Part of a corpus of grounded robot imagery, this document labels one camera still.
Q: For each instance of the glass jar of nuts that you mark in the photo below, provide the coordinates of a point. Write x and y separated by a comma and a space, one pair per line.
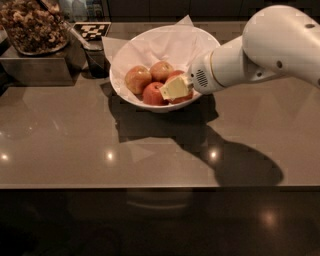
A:
34, 27

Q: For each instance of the back red-yellow apple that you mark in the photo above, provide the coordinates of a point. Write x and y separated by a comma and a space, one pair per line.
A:
161, 70

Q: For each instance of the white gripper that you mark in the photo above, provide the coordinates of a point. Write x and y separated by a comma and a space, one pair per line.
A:
200, 78

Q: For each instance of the white bowl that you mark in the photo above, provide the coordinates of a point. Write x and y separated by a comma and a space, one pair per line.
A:
156, 106

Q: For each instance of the black white fiducial tag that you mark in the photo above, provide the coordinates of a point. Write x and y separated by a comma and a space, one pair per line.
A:
92, 31

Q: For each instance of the front left red apple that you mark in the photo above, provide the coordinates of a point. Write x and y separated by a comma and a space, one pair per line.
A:
152, 95

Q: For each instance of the right back red apple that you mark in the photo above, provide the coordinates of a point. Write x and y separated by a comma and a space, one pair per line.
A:
175, 73

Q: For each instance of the apple with sticker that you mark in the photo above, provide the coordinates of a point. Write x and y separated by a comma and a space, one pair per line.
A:
180, 99

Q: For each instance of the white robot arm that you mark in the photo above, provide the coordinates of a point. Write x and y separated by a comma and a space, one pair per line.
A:
277, 41

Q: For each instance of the white paper liner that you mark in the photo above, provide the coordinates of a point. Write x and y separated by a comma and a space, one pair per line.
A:
160, 46

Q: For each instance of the metal scoop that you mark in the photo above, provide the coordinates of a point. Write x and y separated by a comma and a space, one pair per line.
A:
86, 45

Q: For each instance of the left red-yellow apple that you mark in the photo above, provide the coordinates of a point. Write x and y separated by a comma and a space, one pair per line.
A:
137, 78

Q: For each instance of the red-yellow apple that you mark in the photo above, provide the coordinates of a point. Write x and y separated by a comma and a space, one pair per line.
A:
161, 70
137, 78

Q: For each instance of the red apple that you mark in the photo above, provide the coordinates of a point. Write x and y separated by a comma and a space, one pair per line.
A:
152, 95
175, 73

